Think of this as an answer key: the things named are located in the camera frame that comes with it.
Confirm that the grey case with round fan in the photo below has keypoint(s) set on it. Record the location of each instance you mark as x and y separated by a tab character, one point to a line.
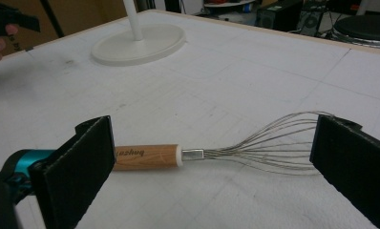
312	22

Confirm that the black computer tower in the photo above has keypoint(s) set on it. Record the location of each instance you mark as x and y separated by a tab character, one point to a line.
278	14

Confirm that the black round stool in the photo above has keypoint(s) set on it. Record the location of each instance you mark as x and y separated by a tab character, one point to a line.
364	30

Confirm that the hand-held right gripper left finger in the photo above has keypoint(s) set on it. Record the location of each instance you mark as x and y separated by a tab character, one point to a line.
76	171

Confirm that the brown cardboard box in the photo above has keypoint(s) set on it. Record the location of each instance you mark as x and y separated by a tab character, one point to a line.
83	16

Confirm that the white round stand base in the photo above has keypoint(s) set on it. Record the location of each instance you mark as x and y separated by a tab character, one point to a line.
140	46

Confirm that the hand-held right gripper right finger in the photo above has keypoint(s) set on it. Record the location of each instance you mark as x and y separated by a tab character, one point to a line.
356	162

